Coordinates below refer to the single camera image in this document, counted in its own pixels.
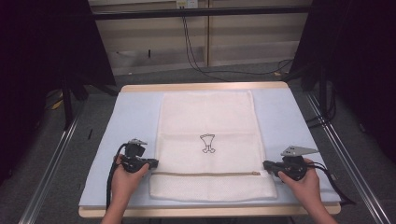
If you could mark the black horizontal bar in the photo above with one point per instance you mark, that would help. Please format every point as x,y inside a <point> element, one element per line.
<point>202,12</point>

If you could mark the black metal stand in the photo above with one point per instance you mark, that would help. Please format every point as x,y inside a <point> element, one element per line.
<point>67,105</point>
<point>323,99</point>

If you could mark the wooden table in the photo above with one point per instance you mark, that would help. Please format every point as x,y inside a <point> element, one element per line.
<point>202,86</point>

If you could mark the white wall outlet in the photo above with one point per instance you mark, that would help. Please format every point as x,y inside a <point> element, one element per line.
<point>186,3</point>

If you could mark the light blue mat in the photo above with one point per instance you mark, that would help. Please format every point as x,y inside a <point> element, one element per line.
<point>134,112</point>

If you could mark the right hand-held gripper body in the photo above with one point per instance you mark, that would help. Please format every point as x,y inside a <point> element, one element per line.
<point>292,165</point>

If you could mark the person's right hand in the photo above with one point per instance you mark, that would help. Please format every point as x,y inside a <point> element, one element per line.
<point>303,189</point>

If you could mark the aluminium floor rail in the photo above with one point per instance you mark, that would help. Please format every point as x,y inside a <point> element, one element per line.
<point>348,161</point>
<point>49,174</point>

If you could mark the white mesh laundry bag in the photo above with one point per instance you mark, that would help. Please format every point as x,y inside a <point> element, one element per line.
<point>211,118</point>

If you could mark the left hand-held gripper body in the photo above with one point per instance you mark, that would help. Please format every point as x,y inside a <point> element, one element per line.
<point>134,155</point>

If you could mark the person's left hand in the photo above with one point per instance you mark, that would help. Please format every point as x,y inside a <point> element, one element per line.
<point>126,183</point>

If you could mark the black curtain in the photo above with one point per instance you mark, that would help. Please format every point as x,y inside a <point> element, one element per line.
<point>37,62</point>
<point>358,62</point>

